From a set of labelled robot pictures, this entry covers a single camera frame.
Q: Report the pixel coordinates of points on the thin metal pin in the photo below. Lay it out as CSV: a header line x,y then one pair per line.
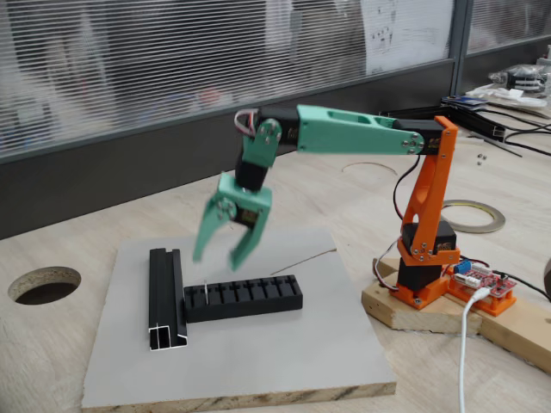
x,y
206,292

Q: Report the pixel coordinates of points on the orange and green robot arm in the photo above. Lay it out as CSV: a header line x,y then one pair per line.
x,y
344,133

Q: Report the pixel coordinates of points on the black slotted holder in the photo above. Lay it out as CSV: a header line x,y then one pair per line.
x,y
241,312

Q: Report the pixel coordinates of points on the short black aluminium profile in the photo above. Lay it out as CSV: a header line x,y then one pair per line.
x,y
159,297

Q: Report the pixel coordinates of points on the grey chipboard panel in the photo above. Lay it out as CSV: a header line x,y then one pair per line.
x,y
258,365

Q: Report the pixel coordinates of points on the wooden base block with screws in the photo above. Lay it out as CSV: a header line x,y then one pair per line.
x,y
430,320

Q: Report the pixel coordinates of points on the flat tape roll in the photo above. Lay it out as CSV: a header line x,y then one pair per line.
x,y
473,229

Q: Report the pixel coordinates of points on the printed paper sheet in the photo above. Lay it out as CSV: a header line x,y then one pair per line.
x,y
409,34

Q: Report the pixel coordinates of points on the stack of blue cards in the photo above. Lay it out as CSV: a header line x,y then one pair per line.
x,y
465,102

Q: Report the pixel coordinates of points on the red controller board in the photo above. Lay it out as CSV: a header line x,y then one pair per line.
x,y
495,286

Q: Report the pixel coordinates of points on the long wooden base plank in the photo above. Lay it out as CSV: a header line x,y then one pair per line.
x,y
521,340

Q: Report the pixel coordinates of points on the dark round object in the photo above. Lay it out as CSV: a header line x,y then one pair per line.
x,y
548,277

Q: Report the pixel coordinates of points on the black and white device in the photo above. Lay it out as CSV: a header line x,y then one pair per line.
x,y
523,79

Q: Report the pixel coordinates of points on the long black frame profile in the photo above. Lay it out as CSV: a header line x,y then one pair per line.
x,y
413,114

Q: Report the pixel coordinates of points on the black frame profile with cut end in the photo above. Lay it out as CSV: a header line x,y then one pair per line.
x,y
478,125

